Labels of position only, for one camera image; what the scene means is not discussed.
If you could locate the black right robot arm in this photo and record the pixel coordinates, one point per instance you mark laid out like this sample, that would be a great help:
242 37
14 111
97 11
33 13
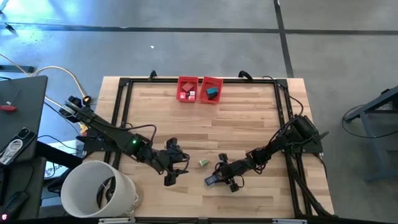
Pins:
273 149

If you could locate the dark blue box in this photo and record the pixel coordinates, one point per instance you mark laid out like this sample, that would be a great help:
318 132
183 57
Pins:
211 180

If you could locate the white bucket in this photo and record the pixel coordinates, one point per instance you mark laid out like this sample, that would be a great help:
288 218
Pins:
77 186

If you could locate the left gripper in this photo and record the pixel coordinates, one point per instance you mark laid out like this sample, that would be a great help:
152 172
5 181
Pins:
169 161

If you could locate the turquoise rectangular box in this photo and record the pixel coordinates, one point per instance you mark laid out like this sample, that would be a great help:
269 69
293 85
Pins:
213 90

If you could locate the green white plug charger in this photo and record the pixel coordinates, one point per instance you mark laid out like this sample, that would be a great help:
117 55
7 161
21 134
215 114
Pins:
204 162

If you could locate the black rectangular box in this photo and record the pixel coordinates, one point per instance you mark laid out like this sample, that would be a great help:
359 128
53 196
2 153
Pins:
212 96

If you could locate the white printed box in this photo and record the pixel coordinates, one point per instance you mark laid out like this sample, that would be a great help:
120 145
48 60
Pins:
54 169

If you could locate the silver table bracket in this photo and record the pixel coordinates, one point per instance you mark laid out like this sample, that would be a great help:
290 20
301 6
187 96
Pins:
115 221
289 221

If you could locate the black computer mouse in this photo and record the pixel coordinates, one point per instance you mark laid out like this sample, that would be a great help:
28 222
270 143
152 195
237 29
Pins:
14 203

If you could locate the smartphone in clear case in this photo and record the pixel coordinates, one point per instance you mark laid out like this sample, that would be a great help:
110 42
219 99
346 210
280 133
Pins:
15 146

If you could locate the small white plug charger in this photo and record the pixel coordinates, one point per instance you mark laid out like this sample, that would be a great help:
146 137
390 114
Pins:
192 93

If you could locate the red white plug charger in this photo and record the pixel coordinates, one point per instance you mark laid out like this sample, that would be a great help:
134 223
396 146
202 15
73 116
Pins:
191 98

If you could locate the red plastic basket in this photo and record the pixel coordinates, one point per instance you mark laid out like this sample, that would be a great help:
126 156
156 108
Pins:
180 101
203 98

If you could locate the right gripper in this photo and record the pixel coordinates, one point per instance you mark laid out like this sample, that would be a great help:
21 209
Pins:
233 171

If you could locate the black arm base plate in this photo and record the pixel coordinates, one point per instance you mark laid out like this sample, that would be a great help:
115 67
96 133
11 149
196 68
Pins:
90 147
311 147

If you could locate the blue grey desk frame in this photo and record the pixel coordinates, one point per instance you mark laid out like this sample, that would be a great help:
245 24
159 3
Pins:
374 149

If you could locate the dark grey side table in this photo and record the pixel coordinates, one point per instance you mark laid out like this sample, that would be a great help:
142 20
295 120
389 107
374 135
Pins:
28 102

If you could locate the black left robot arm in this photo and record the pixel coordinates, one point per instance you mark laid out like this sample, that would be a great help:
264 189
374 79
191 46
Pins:
109 132

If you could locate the black floor bar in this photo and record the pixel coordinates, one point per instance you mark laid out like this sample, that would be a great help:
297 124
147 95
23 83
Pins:
18 69

